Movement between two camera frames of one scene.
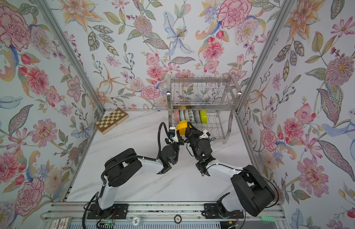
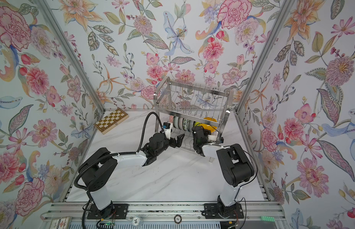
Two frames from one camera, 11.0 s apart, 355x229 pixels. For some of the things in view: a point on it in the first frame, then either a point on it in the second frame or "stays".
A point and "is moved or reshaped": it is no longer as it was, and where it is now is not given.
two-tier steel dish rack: x=209 y=103 is moved or reshaped
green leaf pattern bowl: x=191 y=116 is moved or reshaped
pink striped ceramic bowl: x=186 y=115 → x=180 y=123
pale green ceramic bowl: x=182 y=115 → x=175 y=121
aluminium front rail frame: x=145 y=211 stays
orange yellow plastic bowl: x=182 y=127 → x=209 y=127
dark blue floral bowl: x=197 y=116 is moved or reshaped
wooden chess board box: x=111 y=119 stays
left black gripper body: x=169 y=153 → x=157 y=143
